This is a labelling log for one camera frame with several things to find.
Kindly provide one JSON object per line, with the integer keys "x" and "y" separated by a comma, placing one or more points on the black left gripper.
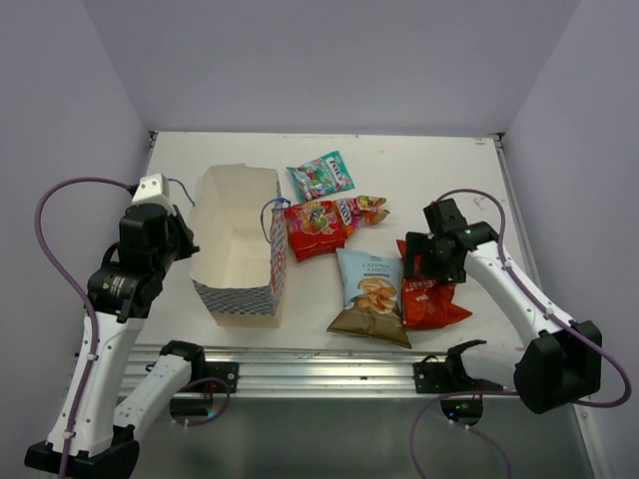
{"x": 176, "y": 221}

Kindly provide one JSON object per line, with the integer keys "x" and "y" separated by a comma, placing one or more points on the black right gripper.
{"x": 417, "y": 243}

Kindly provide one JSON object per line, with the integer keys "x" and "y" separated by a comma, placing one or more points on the red chips bag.
{"x": 428, "y": 304}

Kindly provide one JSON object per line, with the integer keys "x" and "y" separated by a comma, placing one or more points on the blue cassava chips bag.
{"x": 371, "y": 297}

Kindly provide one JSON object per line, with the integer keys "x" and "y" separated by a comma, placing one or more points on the white paper bag blue handles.
{"x": 237, "y": 215}

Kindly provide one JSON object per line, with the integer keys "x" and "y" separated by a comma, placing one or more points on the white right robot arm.
{"x": 559, "y": 361}

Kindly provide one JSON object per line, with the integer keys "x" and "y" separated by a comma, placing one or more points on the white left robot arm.
{"x": 96, "y": 434}

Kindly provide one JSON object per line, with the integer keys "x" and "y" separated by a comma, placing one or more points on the colourful twisted candy packet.
{"x": 360, "y": 212}

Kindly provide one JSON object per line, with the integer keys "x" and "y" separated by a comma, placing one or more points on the red fruit candy packet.
{"x": 314, "y": 228}

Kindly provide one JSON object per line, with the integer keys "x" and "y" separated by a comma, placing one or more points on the green candy packet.
{"x": 321, "y": 177}

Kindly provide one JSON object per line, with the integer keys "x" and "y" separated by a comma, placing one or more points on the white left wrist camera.
{"x": 153, "y": 189}

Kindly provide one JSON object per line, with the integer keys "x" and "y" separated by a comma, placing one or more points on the aluminium table edge rail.
{"x": 530, "y": 265}

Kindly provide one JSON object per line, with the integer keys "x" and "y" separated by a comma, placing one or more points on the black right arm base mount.
{"x": 446, "y": 373}

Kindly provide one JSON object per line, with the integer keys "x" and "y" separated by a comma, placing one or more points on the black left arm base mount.
{"x": 206, "y": 398}

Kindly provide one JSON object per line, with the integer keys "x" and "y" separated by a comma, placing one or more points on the aluminium front mounting rail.
{"x": 306, "y": 374}

